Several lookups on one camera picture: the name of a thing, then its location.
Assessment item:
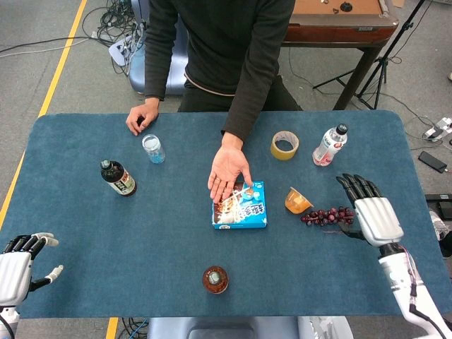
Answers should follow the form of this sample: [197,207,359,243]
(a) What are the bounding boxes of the person's right hand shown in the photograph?
[125,97,160,137]

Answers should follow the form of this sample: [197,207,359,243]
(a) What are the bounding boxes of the robot left five-finger hand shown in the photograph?
[0,232,65,307]

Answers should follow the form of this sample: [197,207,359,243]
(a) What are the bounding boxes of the person's left hand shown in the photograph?
[207,132,254,204]

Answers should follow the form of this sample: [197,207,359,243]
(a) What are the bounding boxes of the robot right five-finger hand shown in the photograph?
[335,172,404,247]

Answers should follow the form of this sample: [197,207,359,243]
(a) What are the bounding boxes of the white round cup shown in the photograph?
[285,186,314,215]

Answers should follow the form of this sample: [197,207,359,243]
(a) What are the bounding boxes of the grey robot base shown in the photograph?
[146,316,354,339]

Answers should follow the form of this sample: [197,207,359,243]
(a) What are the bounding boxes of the clear jar blue base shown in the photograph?
[141,133,166,165]

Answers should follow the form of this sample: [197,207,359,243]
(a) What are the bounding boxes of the purple grape bunch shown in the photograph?
[300,206,357,234]

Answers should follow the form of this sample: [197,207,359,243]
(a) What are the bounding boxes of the yellow tape roll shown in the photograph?
[270,130,300,161]

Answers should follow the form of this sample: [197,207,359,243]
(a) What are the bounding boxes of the blue snack box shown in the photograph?
[210,181,268,230]

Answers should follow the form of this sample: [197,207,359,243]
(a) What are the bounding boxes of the person's right arm dark sleeve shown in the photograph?
[143,0,194,102]

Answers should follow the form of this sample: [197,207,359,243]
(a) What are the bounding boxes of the person's arm dark sleeve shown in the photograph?
[220,20,287,143]
[143,0,194,102]

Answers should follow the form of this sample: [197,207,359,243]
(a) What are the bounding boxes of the black flat device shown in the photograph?
[425,193,452,213]

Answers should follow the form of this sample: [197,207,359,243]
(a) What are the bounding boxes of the person's left arm dark sleeve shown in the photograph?
[220,20,287,143]

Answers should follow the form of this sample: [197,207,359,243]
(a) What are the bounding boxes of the dark drink bottle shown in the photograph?
[100,159,138,198]

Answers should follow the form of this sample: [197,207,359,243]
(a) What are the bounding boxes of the black smartphone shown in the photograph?
[418,150,448,174]

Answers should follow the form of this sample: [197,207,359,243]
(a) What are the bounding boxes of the white pink drink bottle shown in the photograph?
[311,123,349,167]

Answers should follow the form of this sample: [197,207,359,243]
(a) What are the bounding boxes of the person's torso dark clothes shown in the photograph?
[176,0,304,113]

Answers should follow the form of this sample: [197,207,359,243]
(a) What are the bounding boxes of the white power strip with plugs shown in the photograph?
[422,117,452,141]

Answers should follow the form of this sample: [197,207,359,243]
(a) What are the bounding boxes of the blue table mat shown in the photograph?
[0,109,452,319]

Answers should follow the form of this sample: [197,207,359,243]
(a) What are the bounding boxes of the red-brown round bottle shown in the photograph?
[201,266,230,295]

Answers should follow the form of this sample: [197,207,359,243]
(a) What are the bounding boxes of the black tripod stand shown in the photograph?
[312,0,428,111]

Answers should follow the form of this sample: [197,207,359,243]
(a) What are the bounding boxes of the brown pool table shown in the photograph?
[281,0,400,111]

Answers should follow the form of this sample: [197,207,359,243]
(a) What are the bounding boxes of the black cable tangle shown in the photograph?
[81,0,148,77]

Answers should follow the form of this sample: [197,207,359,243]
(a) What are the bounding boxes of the black and blue cables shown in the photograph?
[121,316,150,339]

